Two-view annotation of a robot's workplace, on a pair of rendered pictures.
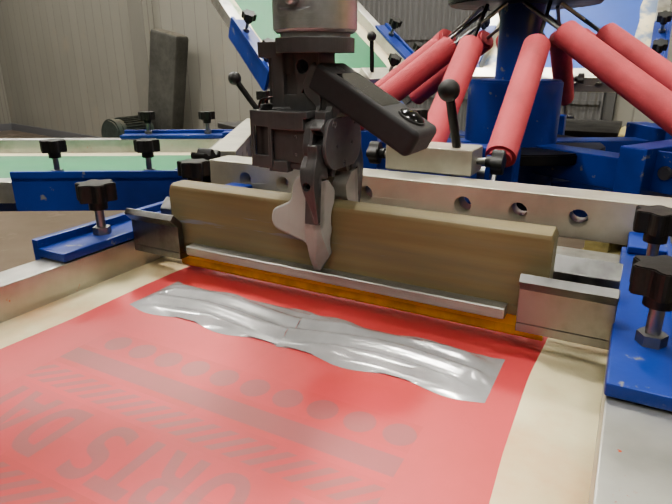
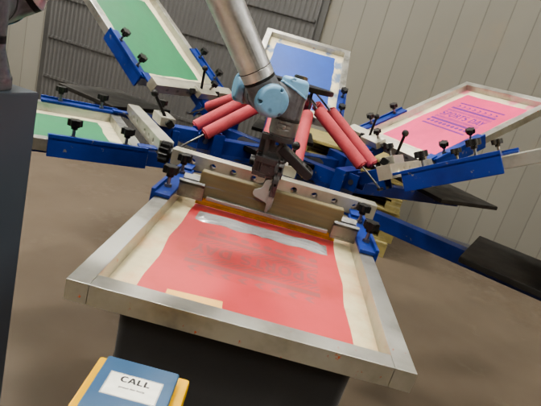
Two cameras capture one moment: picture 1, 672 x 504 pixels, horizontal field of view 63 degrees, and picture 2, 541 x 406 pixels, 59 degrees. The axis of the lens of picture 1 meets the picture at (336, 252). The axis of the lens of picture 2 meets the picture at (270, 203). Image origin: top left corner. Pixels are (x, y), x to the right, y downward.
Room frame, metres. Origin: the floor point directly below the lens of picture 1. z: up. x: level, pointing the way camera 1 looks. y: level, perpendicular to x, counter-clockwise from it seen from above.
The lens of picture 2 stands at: (-0.59, 0.62, 1.40)
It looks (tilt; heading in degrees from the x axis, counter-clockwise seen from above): 17 degrees down; 331
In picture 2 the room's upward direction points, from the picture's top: 16 degrees clockwise
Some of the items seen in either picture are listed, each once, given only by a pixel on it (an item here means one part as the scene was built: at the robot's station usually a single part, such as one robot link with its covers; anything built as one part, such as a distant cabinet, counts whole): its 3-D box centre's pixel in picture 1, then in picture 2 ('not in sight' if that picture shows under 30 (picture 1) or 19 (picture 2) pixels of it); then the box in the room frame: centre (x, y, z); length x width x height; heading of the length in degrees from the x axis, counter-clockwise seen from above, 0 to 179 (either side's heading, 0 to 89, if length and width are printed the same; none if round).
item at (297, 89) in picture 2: not in sight; (290, 99); (0.53, 0.02, 1.31); 0.09 x 0.08 x 0.11; 81
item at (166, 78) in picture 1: (137, 100); not in sight; (6.41, 2.24, 0.76); 0.91 x 0.90 x 1.53; 141
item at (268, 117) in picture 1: (309, 107); (272, 156); (0.53, 0.03, 1.15); 0.09 x 0.08 x 0.12; 62
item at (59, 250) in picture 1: (156, 236); (173, 188); (0.67, 0.23, 0.98); 0.30 x 0.05 x 0.07; 152
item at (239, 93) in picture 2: not in sight; (256, 91); (0.53, 0.12, 1.31); 0.11 x 0.11 x 0.08; 81
